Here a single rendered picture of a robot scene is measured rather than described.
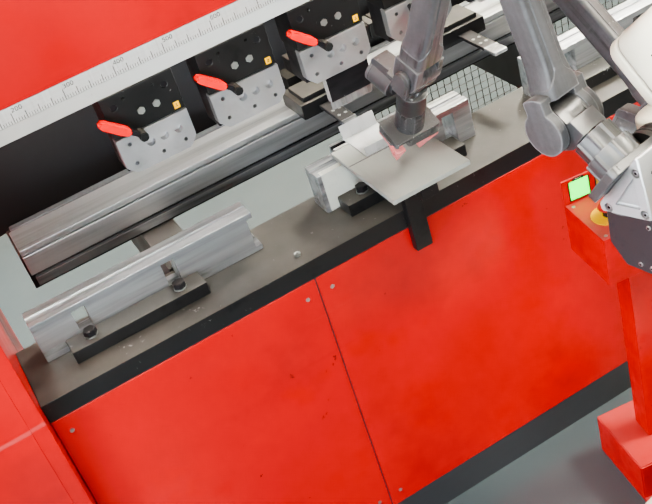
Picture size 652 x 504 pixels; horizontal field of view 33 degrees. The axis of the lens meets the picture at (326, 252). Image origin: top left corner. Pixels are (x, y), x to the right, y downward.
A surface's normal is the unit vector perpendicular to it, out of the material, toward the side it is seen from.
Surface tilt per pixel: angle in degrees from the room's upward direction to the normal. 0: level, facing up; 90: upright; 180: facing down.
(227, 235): 90
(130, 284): 90
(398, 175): 0
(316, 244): 0
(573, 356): 90
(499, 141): 0
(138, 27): 90
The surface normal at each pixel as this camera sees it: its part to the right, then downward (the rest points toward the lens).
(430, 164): -0.26, -0.78
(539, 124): -0.74, 0.54
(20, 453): 0.46, 0.42
